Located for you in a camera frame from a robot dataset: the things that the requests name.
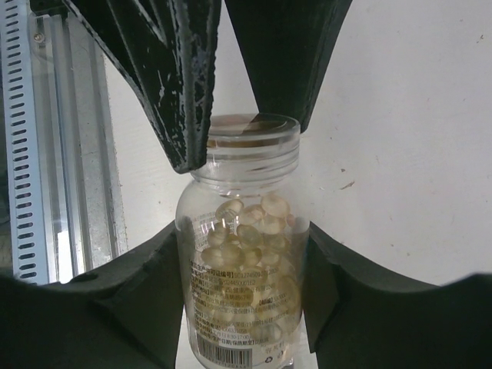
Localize clear bottle cap orange label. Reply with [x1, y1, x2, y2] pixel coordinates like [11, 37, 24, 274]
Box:
[191, 113, 301, 184]

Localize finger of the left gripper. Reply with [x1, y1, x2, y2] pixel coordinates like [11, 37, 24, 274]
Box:
[225, 0, 352, 131]
[65, 0, 221, 174]

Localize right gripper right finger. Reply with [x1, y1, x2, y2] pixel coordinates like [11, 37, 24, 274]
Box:
[302, 225, 491, 368]

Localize white slotted cable duct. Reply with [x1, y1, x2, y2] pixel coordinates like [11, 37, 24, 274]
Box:
[1, 0, 49, 285]

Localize clear bottle yellow pills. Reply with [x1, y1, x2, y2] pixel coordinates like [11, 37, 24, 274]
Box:
[175, 176, 309, 368]

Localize aluminium mounting rail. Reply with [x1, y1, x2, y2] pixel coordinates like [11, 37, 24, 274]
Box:
[29, 15, 128, 283]

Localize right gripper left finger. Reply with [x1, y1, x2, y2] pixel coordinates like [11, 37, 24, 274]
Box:
[1, 224, 184, 368]

